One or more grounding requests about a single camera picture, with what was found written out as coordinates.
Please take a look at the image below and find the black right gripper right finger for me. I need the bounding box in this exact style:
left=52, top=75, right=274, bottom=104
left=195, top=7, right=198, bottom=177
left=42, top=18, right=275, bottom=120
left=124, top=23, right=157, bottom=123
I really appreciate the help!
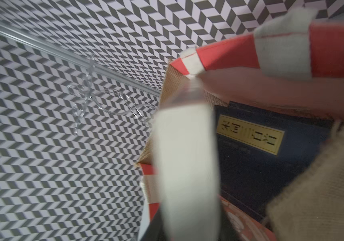
left=219, top=209, right=241, bottom=241

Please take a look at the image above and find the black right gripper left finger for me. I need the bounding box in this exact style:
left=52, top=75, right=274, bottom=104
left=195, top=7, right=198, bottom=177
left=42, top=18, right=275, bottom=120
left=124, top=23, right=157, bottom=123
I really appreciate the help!
left=140, top=209, right=165, bottom=241

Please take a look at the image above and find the navy book yellow label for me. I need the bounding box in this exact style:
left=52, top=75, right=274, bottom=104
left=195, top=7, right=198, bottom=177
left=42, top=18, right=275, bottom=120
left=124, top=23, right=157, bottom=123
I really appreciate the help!
left=214, top=102, right=333, bottom=221

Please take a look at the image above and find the red burlap Christmas bag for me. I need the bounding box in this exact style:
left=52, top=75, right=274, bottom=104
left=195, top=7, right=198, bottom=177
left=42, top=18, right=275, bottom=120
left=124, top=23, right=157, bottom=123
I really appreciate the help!
left=138, top=8, right=344, bottom=241

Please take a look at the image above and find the chrome wire jewelry stand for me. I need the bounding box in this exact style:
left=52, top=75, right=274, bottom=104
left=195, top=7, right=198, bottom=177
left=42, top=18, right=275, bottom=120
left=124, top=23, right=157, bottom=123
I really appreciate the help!
left=66, top=54, right=161, bottom=136

